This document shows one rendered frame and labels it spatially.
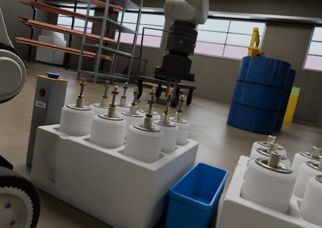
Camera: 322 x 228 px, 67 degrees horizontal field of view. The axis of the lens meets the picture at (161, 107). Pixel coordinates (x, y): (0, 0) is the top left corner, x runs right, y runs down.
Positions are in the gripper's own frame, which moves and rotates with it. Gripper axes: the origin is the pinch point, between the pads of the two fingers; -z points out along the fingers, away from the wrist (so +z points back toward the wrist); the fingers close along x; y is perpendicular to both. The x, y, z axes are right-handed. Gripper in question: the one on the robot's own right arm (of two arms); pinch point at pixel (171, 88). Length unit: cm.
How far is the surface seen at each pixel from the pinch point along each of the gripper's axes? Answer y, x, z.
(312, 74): -545, -337, 83
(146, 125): 12.0, 4.6, -10.2
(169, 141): 3.9, -2.7, -15.3
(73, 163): 12.2, 21.8, -24.5
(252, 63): -191, -81, 35
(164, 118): 1.0, 0.3, -9.2
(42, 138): 7.5, 33.4, -21.0
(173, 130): 3.6, -2.9, -11.8
